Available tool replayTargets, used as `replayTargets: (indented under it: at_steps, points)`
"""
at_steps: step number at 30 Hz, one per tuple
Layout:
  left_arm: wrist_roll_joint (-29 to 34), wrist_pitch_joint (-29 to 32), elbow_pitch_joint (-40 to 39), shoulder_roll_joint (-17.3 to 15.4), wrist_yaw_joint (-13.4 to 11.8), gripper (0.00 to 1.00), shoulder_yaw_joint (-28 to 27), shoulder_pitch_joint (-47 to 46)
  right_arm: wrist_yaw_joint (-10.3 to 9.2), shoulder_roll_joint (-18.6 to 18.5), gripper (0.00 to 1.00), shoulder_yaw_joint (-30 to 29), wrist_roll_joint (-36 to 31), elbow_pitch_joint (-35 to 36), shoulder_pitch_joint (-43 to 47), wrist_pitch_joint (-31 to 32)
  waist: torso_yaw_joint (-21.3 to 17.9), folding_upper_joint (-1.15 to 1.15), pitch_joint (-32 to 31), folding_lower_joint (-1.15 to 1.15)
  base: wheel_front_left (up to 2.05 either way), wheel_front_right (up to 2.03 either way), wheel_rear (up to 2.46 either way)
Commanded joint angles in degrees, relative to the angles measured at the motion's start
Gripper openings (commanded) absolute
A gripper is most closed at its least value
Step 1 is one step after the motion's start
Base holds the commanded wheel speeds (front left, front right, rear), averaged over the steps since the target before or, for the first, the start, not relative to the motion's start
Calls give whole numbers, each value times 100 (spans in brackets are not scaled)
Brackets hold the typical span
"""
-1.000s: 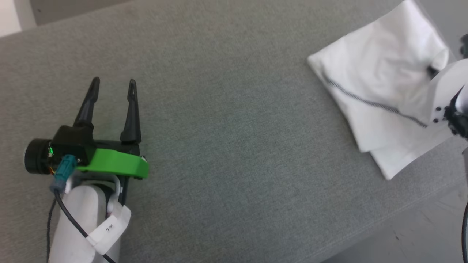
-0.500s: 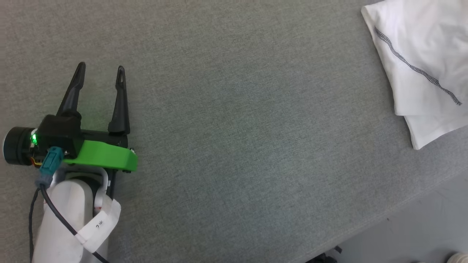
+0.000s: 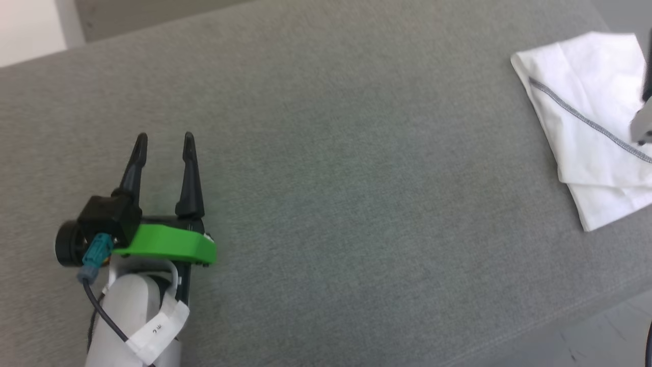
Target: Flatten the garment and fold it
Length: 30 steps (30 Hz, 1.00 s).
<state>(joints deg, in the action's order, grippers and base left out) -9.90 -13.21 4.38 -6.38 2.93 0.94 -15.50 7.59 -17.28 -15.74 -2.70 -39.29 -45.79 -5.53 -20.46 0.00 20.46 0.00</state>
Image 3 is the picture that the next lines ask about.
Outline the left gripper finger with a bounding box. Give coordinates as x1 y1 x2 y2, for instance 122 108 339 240
174 131 206 221
111 133 150 207

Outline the white rectangular box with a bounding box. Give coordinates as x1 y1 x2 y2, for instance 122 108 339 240
0 0 85 68

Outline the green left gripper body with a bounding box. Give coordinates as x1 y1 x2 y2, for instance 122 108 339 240
55 215 218 307

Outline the white long-sleeve shirt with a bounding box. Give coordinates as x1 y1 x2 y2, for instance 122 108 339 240
510 32 652 233

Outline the grey fabric sofa cushion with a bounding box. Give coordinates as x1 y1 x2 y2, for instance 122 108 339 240
0 0 652 367

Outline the white paper label tag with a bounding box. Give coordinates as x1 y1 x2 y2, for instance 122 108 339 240
124 300 191 365

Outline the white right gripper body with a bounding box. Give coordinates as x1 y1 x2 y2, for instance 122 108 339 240
630 98 652 147

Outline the left black cable teal plug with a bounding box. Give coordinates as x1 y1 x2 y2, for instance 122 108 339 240
76 233 156 367

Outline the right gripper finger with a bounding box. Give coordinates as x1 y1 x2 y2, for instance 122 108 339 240
642 28 652 103

